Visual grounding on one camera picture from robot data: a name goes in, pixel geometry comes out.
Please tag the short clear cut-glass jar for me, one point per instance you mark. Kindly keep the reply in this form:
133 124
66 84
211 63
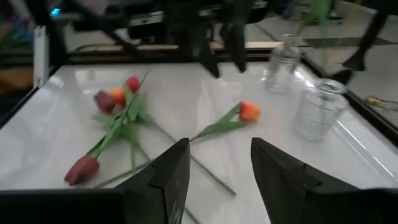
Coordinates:
320 112

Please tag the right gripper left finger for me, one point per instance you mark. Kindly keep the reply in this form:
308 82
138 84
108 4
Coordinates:
158 193

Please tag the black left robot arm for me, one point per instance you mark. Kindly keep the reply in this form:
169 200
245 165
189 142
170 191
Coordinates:
105 29

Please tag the clear textured glass bottle vase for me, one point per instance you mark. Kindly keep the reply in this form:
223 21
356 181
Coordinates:
281 71

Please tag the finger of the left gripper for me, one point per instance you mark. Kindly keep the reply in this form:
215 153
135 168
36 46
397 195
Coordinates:
206 51
238 40

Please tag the white upright board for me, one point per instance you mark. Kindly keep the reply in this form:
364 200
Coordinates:
41 56

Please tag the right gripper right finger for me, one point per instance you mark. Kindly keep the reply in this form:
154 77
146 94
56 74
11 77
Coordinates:
295 193

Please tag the dark red artificial tulip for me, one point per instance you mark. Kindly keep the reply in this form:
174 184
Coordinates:
82 169
104 101

